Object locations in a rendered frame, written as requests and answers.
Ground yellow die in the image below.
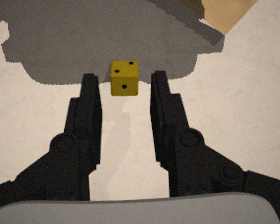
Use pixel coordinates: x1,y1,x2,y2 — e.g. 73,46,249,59
110,61,139,96

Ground tan square mat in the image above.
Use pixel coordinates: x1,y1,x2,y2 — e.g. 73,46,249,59
178,0,258,36

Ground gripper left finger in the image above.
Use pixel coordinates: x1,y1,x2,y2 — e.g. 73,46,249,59
0,73,103,207

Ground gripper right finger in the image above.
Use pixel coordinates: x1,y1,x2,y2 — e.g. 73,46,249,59
150,71,280,220

